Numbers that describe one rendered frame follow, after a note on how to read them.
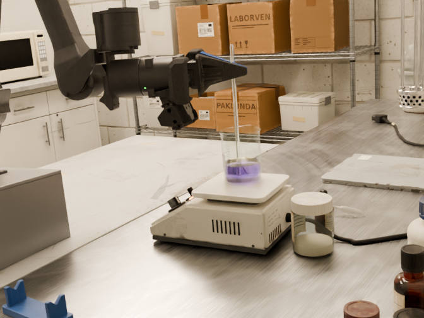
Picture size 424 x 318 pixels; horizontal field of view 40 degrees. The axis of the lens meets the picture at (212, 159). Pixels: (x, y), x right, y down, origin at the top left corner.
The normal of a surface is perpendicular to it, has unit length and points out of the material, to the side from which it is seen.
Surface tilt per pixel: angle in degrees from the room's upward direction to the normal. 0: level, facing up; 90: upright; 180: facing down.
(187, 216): 90
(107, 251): 0
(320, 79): 90
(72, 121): 90
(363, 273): 0
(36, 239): 90
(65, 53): 57
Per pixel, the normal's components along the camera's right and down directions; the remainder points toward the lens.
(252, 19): -0.60, 0.24
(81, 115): 0.84, 0.07
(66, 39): -0.20, 0.19
